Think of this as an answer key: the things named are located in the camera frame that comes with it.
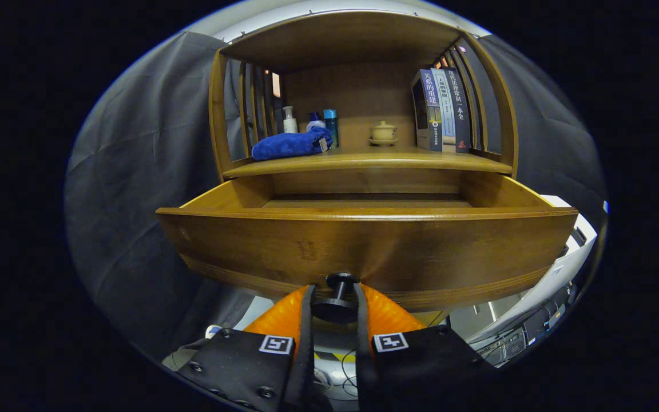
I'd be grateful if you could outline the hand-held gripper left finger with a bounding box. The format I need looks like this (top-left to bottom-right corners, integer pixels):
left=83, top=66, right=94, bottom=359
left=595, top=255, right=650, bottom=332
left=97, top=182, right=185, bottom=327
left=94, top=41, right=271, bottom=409
left=176, top=284, right=331, bottom=412

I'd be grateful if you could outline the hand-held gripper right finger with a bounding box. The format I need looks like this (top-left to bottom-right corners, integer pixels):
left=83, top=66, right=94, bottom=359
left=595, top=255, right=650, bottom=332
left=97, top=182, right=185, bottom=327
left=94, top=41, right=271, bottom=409
left=354, top=283, right=499, bottom=412

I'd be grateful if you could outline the black drawer knob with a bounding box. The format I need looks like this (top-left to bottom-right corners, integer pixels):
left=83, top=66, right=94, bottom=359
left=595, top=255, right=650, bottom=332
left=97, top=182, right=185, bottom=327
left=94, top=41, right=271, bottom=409
left=311, top=272, right=360, bottom=324

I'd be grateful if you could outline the wooden drawer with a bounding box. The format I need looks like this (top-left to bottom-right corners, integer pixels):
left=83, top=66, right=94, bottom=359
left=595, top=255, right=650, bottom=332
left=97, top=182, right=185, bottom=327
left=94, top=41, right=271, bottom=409
left=156, top=172, right=579, bottom=312

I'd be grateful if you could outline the wooden countertop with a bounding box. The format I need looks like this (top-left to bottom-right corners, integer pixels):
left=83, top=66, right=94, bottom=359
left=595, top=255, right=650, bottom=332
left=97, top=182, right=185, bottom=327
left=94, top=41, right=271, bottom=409
left=222, top=146, right=514, bottom=179

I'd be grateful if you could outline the wooden cabinet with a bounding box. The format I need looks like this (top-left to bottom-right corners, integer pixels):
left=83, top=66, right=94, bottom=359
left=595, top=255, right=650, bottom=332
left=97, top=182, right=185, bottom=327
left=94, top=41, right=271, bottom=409
left=208, top=10, right=520, bottom=183

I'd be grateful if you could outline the blue folded towel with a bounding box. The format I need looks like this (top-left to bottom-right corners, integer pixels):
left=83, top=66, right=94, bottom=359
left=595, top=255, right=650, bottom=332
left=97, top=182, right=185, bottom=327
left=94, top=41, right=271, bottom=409
left=251, top=126, right=334, bottom=161

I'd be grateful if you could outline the white side table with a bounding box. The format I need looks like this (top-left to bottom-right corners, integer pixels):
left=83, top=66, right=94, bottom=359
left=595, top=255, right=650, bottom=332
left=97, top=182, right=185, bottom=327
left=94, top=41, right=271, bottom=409
left=467, top=195, right=598, bottom=344

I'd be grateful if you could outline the beige lidded teacup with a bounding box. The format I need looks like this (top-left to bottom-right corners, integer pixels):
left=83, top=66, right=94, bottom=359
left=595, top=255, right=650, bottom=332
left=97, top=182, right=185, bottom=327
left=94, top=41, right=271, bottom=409
left=371, top=120, right=398, bottom=141

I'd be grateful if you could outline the teal blue bottle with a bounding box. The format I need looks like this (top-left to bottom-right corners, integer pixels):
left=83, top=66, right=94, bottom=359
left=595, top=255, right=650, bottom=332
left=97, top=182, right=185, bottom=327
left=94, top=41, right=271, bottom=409
left=323, top=109, right=340, bottom=148

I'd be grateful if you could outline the blue spine book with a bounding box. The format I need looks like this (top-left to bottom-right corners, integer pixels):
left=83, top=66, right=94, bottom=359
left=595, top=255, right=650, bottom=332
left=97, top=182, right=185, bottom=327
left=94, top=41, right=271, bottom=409
left=411, top=69, right=443, bottom=153

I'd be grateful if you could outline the white spine book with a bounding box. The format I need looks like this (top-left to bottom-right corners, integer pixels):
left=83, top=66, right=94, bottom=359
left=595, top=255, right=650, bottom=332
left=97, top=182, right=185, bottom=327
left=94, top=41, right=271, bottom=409
left=431, top=68, right=457, bottom=154

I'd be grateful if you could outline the black spine book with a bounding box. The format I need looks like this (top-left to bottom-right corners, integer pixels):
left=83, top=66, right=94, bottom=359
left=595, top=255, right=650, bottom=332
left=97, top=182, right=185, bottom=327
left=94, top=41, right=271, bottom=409
left=443, top=66, right=472, bottom=154

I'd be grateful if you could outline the black floor cable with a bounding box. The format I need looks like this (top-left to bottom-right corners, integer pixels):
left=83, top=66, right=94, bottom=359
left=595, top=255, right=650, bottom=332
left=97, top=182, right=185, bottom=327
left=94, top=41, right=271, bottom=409
left=318, top=349, right=360, bottom=401

